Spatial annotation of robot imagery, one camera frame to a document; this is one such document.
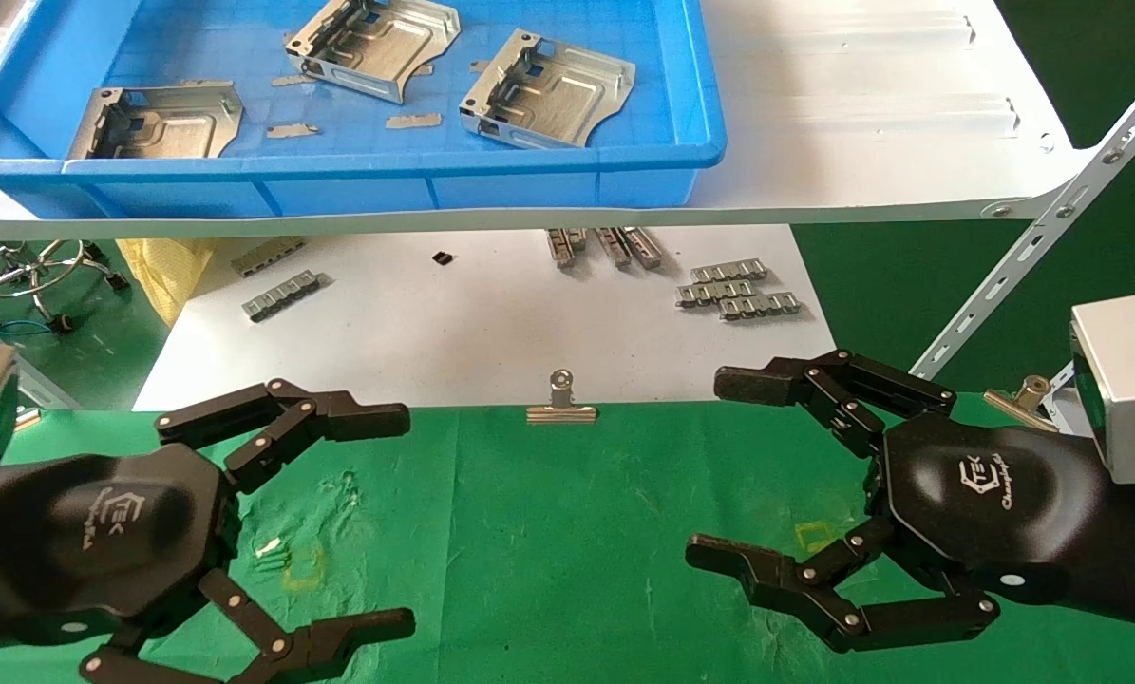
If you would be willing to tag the small white paper scrap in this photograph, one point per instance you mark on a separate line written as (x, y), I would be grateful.
(268, 547)

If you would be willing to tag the blue plastic tray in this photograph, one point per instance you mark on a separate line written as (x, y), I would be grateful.
(339, 195)

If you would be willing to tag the metal bracket plate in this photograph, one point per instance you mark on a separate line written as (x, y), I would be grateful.
(387, 43)
(178, 128)
(558, 95)

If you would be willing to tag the green table cloth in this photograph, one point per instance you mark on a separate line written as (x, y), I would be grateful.
(567, 532)

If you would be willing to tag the white shelf board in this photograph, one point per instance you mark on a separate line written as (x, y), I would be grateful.
(861, 142)

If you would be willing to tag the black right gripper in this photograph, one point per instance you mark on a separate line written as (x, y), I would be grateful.
(985, 494)

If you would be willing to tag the white lower board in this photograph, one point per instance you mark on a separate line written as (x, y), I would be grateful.
(434, 332)

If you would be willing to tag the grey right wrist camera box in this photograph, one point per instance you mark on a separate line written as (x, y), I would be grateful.
(1132, 380)

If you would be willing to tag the yellow plastic bag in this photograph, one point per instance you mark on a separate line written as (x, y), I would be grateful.
(163, 271)

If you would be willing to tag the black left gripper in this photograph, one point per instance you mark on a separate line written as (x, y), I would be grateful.
(111, 541)

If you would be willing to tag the grey metal rail part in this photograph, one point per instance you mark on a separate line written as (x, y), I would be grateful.
(727, 272)
(760, 305)
(282, 294)
(268, 255)
(645, 247)
(716, 291)
(564, 245)
(613, 245)

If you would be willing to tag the long white slotted angle beam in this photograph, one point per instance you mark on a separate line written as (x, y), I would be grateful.
(1051, 214)

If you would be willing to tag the chrome stool base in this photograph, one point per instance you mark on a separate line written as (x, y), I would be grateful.
(30, 280)

